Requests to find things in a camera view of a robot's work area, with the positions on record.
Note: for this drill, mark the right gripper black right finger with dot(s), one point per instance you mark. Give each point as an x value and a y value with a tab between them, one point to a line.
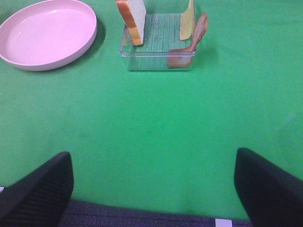
271	196

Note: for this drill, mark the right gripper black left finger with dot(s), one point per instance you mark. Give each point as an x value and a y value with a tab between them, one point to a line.
40	198

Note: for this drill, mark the red bacon strip tray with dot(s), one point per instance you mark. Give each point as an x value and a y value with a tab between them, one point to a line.
189	47

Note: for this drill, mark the green tablecloth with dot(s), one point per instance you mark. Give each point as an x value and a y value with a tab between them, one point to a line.
164	140

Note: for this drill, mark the pink round plate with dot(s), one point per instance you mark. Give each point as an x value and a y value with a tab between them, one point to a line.
48	34

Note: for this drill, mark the yellow cheese slice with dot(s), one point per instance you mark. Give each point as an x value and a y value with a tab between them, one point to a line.
187	21

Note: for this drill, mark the clear right plastic tray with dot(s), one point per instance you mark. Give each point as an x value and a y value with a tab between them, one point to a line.
161	37

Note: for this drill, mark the upright toast bread slice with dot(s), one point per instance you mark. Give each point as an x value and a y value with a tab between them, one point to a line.
133	13

